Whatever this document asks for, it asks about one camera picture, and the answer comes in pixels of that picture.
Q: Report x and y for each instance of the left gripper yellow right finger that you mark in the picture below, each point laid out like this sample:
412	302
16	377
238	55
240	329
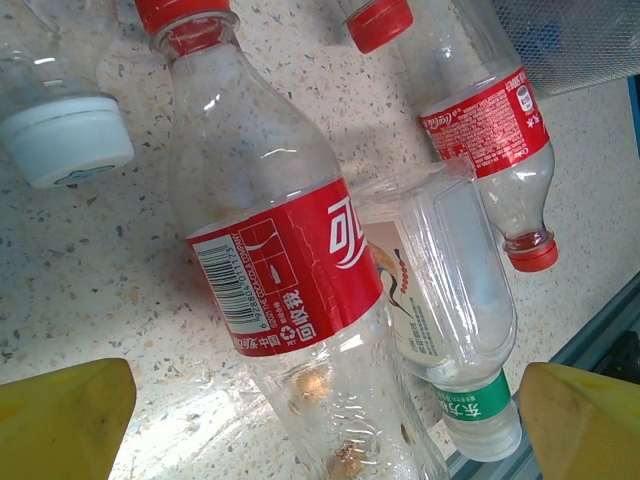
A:
590	430

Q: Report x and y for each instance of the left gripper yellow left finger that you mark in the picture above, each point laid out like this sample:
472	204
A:
60	425

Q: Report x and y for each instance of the square water bottle green label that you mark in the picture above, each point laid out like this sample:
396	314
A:
450	280

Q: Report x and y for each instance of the large Coke bottle red label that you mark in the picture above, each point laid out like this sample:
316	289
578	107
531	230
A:
280	270

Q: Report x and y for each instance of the small clear bottle red cap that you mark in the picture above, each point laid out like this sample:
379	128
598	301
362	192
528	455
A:
380	25

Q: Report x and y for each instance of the round mesh waste bin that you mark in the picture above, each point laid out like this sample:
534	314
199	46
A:
575	45

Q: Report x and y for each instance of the clear bottle white cap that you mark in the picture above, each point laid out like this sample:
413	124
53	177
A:
65	140

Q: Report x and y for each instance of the small Coke bottle red label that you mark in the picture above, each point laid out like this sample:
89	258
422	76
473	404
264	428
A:
485	125

